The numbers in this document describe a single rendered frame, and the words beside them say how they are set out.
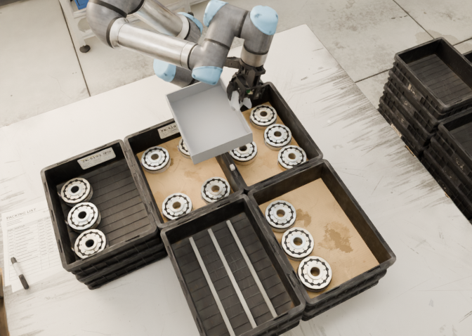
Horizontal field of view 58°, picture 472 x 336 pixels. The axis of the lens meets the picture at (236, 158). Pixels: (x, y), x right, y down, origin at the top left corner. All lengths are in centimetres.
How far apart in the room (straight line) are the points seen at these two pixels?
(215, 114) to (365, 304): 79
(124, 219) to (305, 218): 61
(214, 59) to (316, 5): 247
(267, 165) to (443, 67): 129
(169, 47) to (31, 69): 233
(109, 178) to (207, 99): 47
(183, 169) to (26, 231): 64
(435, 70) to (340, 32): 106
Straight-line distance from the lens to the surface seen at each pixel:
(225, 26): 117
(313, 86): 197
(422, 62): 250
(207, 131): 137
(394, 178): 174
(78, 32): 334
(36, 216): 180
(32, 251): 174
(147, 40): 126
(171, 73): 167
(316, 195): 149
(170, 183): 154
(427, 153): 241
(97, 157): 160
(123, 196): 156
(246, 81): 127
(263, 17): 115
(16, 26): 392
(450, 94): 239
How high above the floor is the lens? 213
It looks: 57 degrees down
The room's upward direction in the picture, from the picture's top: 5 degrees counter-clockwise
